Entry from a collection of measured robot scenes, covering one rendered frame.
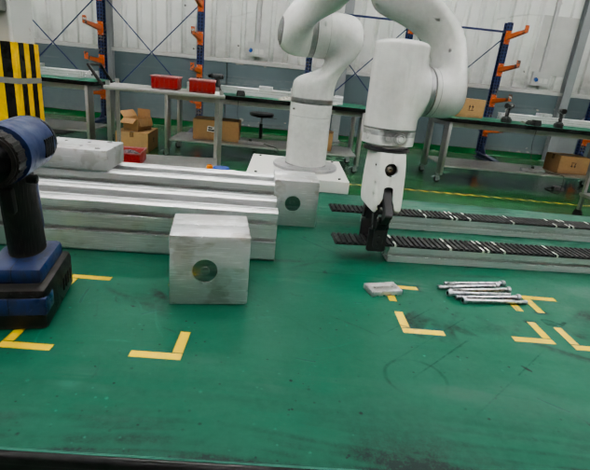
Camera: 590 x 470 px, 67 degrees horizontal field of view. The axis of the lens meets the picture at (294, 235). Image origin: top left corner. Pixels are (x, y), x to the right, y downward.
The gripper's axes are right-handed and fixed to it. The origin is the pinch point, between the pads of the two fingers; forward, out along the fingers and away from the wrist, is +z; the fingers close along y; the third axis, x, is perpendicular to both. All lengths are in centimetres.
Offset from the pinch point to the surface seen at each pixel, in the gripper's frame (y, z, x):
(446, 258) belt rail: -1.7, 3.0, -13.6
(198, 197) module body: 2.6, -3.9, 30.5
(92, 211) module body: -3.5, -2.1, 46.1
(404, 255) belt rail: -1.6, 3.0, -5.8
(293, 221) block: 14.3, 3.0, 12.7
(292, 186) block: 14.3, -4.2, 13.6
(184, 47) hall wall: 777, -57, 152
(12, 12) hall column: 285, -49, 194
